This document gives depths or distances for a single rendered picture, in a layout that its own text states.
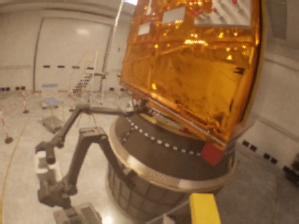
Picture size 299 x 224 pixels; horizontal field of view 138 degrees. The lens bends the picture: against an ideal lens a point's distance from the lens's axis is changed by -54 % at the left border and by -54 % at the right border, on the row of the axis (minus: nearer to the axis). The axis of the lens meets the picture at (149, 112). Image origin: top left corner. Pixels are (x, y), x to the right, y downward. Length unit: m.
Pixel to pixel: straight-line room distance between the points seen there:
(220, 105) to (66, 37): 8.43
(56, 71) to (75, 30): 2.78
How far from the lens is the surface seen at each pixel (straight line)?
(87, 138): 0.55
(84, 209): 2.04
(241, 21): 0.89
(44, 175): 0.91
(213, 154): 0.96
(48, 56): 8.63
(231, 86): 0.79
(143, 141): 1.28
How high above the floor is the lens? 2.11
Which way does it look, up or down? 19 degrees down
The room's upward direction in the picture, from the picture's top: 13 degrees clockwise
